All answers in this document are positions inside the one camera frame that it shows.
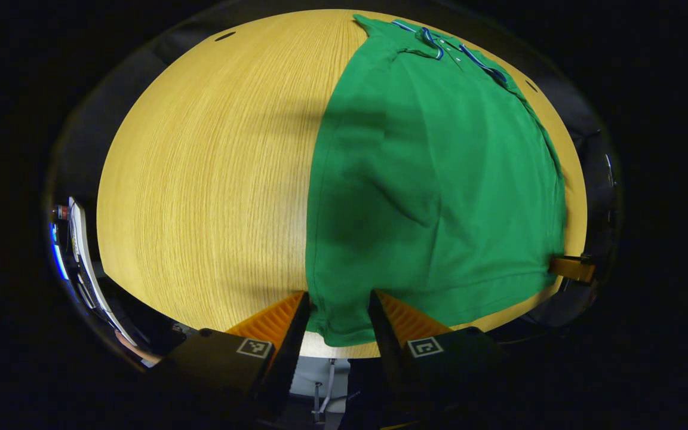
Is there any white table leg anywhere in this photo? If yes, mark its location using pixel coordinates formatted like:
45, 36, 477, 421
289, 357, 352, 416

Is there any green T-shirt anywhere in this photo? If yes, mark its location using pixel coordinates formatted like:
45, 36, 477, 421
304, 13, 567, 348

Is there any bright screen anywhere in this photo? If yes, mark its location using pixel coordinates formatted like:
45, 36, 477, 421
51, 224, 69, 281

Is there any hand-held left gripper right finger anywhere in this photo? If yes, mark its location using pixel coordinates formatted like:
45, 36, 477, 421
370, 290, 506, 422

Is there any white side desk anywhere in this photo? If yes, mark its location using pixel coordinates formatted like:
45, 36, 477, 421
68, 197, 139, 347

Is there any grey cable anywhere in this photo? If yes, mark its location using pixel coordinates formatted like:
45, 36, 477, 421
313, 358, 337, 422

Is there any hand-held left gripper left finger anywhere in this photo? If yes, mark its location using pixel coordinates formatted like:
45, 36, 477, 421
152, 291, 311, 419

